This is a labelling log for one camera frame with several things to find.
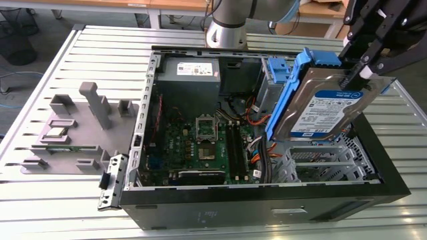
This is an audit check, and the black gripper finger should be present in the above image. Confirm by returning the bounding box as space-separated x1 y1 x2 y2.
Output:
337 0 381 64
339 12 413 90

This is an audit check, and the hard disk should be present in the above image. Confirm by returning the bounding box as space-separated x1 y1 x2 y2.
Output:
264 47 398 146

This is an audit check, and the metal disk bay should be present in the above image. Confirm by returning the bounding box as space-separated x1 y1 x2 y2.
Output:
284 144 378 183

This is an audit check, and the small wooden desk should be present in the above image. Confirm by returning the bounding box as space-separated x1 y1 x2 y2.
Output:
272 0 351 38

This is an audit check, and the blue plastic drive latch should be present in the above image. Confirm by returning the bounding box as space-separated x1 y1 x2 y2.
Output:
266 57 298 85

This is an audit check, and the metal drive cage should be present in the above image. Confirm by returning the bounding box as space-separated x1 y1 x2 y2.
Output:
256 57 296 116

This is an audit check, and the grey power supply unit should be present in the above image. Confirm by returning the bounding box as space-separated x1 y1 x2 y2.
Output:
155 56 222 118

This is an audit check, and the black RAM slot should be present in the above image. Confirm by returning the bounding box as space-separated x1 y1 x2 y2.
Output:
226 121 239 180
235 121 250 181

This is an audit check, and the metal socket cover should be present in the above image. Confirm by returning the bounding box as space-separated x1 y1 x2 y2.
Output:
194 114 220 144

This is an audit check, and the CPU socket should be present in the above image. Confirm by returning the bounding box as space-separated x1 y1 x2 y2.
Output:
196 146 218 161

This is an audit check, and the green motherboard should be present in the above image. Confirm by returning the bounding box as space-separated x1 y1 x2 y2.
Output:
142 113 264 187

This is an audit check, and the black graphics card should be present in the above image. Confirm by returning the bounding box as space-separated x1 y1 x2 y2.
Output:
168 169 227 186

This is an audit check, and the black open PC case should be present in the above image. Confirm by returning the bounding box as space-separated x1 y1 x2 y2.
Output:
96 44 411 231

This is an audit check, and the long white-framed desk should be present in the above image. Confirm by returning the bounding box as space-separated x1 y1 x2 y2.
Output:
0 0 215 28

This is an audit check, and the grey parts rack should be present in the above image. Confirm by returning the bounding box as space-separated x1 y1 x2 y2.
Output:
19 81 140 176

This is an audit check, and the silver CPU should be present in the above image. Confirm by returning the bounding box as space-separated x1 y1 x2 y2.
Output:
46 126 70 138

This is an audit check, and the green RAM stick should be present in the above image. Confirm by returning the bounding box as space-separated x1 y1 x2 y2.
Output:
44 146 84 153

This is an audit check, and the black mesh waste bin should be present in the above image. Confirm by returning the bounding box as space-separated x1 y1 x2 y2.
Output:
0 7 42 66

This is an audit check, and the orange wire bundle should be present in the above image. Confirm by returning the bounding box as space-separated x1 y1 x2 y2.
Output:
244 98 284 166

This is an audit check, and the thick black cable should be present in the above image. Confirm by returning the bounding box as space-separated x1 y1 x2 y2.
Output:
259 138 279 185

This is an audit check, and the thin red wire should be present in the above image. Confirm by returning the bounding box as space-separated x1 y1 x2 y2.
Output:
148 93 164 148

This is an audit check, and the metal card retention bracket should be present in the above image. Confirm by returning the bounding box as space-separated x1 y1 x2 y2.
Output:
96 153 130 211

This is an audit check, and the blue floor cable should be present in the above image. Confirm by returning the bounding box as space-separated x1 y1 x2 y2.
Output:
0 71 46 110

